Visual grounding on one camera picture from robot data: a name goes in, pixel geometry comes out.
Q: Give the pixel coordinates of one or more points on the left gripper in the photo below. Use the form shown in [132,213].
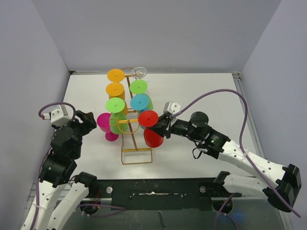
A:
[88,122]

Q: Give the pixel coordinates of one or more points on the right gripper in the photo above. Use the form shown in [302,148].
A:
[161,128]

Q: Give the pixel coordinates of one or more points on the magenta goblet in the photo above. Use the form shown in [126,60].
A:
[103,123]

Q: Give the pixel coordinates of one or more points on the red goblet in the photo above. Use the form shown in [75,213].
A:
[148,119]

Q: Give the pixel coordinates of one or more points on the green goblet front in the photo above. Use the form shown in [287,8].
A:
[115,106]

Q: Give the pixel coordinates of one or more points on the cyan goblet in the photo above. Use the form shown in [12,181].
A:
[141,103]

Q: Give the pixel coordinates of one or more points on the orange goblet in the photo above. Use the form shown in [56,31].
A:
[116,75]
[115,89]

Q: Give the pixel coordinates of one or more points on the light green goblet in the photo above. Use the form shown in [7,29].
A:
[141,87]

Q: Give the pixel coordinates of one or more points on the clear wine glass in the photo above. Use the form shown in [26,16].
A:
[139,73]

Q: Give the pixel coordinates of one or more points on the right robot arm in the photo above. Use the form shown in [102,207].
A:
[276,183]

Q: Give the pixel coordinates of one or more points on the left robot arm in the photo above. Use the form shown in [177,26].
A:
[56,169]

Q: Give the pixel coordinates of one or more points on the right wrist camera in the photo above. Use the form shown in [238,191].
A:
[171,108]

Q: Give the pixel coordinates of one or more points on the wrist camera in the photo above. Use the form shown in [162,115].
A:
[171,108]
[58,114]

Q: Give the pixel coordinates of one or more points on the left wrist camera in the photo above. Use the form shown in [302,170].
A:
[58,114]

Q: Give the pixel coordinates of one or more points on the gold wire glass rack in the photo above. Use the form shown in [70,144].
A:
[129,137]

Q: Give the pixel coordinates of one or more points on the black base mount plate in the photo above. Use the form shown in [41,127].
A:
[160,194]

